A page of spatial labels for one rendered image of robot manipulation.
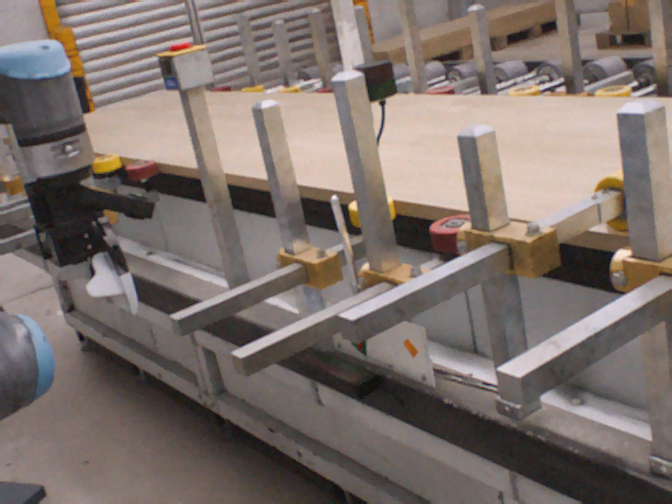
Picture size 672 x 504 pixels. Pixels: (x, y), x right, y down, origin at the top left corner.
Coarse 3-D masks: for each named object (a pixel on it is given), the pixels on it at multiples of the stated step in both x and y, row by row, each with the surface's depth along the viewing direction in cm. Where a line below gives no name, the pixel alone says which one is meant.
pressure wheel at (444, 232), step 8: (456, 216) 149; (464, 216) 148; (432, 224) 147; (440, 224) 147; (448, 224) 146; (456, 224) 145; (432, 232) 145; (440, 232) 143; (448, 232) 142; (456, 232) 142; (432, 240) 146; (440, 240) 144; (448, 240) 143; (440, 248) 144; (448, 248) 143; (456, 248) 143
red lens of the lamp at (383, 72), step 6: (390, 60) 138; (378, 66) 134; (384, 66) 135; (390, 66) 136; (360, 72) 135; (366, 72) 135; (372, 72) 135; (378, 72) 135; (384, 72) 135; (390, 72) 136; (366, 78) 135; (372, 78) 135; (378, 78) 135; (384, 78) 135
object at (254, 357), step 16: (448, 256) 146; (384, 288) 138; (336, 304) 136; (352, 304) 135; (304, 320) 133; (320, 320) 132; (336, 320) 133; (272, 336) 129; (288, 336) 129; (304, 336) 130; (320, 336) 132; (240, 352) 126; (256, 352) 126; (272, 352) 127; (288, 352) 129; (240, 368) 126; (256, 368) 126
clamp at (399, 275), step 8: (400, 264) 144; (360, 272) 147; (368, 272) 144; (376, 272) 142; (384, 272) 142; (392, 272) 141; (400, 272) 140; (408, 272) 140; (424, 272) 138; (368, 280) 144; (376, 280) 142; (384, 280) 141; (392, 280) 139; (400, 280) 137; (408, 280) 137
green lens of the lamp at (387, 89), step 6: (378, 84) 135; (384, 84) 135; (390, 84) 136; (372, 90) 135; (378, 90) 135; (384, 90) 136; (390, 90) 136; (396, 90) 137; (372, 96) 136; (378, 96) 136; (384, 96) 136; (390, 96) 136
